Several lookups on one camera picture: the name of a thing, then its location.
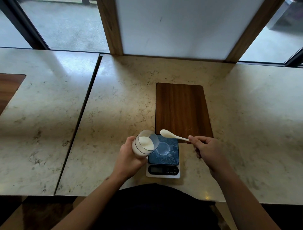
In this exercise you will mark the digital kitchen scale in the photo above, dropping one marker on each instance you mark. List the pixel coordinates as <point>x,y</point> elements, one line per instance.
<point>163,158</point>

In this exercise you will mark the person's dark clothing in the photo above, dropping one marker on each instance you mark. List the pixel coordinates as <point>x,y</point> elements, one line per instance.
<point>153,208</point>

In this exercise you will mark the person's left thumb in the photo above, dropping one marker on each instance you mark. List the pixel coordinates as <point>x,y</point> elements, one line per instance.
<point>131,143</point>

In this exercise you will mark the wooden frame post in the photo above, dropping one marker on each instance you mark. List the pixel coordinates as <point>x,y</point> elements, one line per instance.
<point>253,29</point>
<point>110,27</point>

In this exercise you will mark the person's left hand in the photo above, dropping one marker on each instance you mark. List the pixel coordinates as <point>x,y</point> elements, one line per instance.
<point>127,161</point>

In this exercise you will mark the person's left forearm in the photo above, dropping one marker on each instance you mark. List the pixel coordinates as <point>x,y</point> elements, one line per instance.
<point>91,201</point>

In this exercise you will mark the person's right forearm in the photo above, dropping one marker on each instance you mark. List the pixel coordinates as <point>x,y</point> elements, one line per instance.
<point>243,201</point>

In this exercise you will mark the small clear plastic cup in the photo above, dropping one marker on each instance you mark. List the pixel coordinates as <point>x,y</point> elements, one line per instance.
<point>163,148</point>

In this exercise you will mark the brown wooden board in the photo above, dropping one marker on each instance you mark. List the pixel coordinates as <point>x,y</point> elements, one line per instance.
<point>182,110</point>

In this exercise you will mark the white plastic spoon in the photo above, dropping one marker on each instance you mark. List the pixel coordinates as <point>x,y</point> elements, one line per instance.
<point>171,135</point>

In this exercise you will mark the wooden inlay panel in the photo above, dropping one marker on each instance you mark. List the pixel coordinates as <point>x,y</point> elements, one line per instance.
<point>8,88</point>

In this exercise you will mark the white wall panel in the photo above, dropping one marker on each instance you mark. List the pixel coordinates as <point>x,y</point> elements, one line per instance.
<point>187,27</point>

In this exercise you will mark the clear jar of white powder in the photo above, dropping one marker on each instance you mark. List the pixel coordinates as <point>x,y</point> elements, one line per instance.
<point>144,143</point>

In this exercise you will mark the black window frame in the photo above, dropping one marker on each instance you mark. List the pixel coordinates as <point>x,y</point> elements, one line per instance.
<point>23,23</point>
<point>294,60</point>

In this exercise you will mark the person's right hand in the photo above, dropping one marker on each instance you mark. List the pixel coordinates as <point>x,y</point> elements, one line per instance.
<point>210,151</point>

